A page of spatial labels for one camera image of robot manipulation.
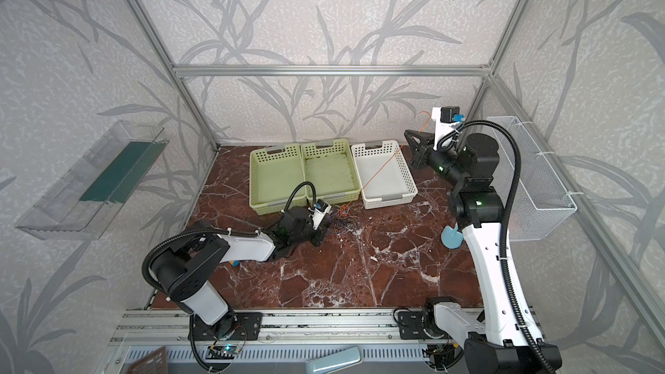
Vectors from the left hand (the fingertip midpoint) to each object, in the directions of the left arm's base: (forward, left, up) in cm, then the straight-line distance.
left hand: (329, 224), depth 91 cm
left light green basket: (+25, +24, -2) cm, 35 cm away
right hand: (+4, -21, +41) cm, 46 cm away
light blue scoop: (-4, -44, -3) cm, 44 cm away
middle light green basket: (+27, 0, -3) cm, 27 cm away
